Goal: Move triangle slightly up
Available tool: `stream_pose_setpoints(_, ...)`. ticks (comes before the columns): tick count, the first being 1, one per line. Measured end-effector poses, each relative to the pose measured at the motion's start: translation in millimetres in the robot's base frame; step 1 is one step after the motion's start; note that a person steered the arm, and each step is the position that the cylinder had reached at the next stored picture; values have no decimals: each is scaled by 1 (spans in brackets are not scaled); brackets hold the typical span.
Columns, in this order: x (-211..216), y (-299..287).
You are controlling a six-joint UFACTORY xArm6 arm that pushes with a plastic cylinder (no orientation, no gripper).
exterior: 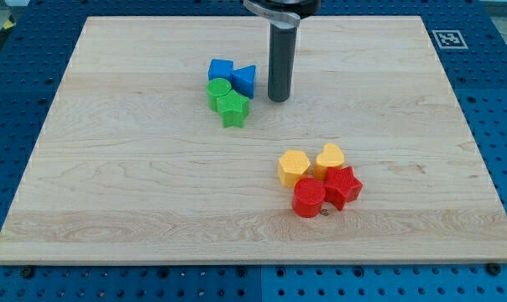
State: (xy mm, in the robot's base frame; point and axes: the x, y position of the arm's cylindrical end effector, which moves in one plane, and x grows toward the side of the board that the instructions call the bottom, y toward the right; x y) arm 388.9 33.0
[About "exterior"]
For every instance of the black robot tool mount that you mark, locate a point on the black robot tool mount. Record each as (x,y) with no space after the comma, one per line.
(283,13)

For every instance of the blue triangle block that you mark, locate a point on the blue triangle block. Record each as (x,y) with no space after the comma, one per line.
(243,80)

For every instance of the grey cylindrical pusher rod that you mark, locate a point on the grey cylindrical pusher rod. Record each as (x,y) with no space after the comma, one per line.
(281,61)

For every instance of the red star block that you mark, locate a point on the red star block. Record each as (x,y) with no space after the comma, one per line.
(341,186)

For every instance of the yellow hexagon block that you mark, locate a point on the yellow hexagon block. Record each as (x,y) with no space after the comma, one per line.
(293,166)

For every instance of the white fiducial marker tag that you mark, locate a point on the white fiducial marker tag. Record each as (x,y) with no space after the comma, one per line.
(449,39)

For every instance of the yellow heart block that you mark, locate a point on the yellow heart block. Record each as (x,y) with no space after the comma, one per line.
(331,156)

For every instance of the green cylinder block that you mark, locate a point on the green cylinder block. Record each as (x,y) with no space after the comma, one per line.
(215,88)

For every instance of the blue cube block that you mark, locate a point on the blue cube block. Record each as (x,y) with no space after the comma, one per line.
(220,69)

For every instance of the wooden board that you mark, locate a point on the wooden board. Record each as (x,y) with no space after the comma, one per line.
(132,167)

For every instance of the green star block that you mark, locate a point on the green star block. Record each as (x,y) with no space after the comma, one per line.
(233,109)

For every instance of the red cylinder block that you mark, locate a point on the red cylinder block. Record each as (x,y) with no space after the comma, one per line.
(309,194)

